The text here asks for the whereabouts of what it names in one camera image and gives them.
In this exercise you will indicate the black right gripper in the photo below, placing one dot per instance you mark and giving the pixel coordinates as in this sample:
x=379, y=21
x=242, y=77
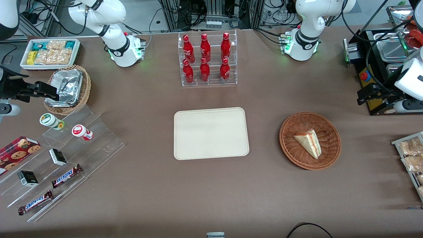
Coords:
x=10, y=86

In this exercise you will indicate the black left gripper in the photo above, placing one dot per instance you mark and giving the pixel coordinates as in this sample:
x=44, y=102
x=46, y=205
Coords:
x=387, y=93

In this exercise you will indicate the triangular sandwich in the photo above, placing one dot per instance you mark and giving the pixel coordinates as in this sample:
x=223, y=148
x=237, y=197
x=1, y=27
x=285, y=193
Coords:
x=309, y=142

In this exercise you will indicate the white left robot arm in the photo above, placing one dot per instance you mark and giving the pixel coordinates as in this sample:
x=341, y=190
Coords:
x=302, y=46

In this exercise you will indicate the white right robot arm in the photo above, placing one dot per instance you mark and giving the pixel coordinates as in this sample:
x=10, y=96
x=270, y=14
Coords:
x=115, y=49

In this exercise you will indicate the aluminium foil tray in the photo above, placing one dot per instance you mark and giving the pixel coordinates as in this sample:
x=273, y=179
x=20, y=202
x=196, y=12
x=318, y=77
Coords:
x=69, y=86

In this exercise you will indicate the light tan wicker basket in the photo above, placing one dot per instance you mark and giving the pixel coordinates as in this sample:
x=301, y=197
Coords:
x=86, y=89

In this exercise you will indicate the dark brown wicker basket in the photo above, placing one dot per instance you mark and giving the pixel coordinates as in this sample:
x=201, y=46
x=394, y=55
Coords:
x=310, y=120

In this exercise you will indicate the beige plastic serving tray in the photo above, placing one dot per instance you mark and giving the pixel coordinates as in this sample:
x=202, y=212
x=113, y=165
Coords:
x=211, y=134

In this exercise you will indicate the green lid white cup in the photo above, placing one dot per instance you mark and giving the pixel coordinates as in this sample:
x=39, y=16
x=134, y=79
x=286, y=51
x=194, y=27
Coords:
x=49, y=120

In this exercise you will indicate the white rectangular snack bin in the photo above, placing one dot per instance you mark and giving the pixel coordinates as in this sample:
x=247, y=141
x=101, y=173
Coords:
x=23, y=64

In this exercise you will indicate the steel warmer pan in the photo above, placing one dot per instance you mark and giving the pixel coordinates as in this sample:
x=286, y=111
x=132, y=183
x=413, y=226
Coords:
x=393, y=69
x=391, y=51

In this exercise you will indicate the yellow snack packet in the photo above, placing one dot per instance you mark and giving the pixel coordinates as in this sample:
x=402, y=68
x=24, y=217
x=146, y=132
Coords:
x=31, y=58

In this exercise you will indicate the black food warmer machine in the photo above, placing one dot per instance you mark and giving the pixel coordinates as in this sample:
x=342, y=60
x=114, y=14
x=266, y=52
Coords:
x=367, y=58

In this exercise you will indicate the large clear cracker packet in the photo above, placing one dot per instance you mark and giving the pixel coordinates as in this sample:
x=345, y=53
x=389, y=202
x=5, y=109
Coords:
x=53, y=57

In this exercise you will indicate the teal snack packet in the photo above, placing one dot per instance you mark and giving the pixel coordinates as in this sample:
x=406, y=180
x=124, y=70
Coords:
x=70, y=44
x=38, y=46

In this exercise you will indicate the small clear cracker packet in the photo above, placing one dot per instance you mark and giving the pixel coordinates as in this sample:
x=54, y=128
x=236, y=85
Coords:
x=55, y=45

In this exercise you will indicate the red lid white cup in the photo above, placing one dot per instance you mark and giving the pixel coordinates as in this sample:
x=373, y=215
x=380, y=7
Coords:
x=79, y=130

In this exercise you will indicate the clear fried snack packet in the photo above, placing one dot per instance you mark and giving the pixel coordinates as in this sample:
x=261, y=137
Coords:
x=421, y=191
x=414, y=163
x=411, y=147
x=420, y=179

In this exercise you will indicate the red tartan cookie box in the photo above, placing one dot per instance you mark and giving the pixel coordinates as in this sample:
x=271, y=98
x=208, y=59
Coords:
x=18, y=153

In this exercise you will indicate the small black carton box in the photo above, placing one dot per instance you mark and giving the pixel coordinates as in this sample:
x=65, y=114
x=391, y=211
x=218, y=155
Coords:
x=28, y=178
x=57, y=157

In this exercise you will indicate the red sausage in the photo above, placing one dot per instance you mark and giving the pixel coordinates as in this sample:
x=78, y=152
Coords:
x=417, y=37
x=409, y=17

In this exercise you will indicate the clear acrylic step stand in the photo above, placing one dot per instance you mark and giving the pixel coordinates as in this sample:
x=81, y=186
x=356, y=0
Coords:
x=99, y=145

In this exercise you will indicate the Snickers chocolate bar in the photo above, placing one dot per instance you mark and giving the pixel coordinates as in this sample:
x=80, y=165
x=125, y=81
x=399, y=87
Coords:
x=66, y=177
x=35, y=202

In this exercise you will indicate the red cola bottle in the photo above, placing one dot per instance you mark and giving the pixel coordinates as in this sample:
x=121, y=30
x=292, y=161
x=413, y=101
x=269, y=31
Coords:
x=205, y=72
x=188, y=73
x=205, y=49
x=225, y=48
x=225, y=71
x=188, y=49

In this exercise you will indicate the clear acrylic bottle rack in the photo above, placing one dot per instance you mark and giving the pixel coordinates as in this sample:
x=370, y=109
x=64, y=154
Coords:
x=215, y=46

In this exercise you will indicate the white power strip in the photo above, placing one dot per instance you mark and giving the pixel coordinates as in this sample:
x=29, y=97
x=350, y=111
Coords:
x=213, y=24

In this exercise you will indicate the small grey white device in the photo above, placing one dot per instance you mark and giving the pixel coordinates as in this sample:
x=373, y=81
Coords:
x=215, y=235

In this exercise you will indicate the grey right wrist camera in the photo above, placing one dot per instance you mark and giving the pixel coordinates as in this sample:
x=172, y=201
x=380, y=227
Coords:
x=9, y=109

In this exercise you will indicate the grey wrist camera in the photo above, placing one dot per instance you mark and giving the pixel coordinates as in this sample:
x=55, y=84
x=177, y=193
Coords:
x=408, y=106
x=9, y=109

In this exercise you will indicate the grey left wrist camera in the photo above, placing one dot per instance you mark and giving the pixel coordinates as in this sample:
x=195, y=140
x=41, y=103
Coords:
x=408, y=106

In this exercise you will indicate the aluminium profile post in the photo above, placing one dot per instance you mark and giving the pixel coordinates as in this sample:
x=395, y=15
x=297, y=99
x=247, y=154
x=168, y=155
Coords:
x=51, y=16

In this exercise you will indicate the aluminium frame rack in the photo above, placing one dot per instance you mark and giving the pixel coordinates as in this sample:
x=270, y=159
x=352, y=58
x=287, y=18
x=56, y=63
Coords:
x=172, y=16

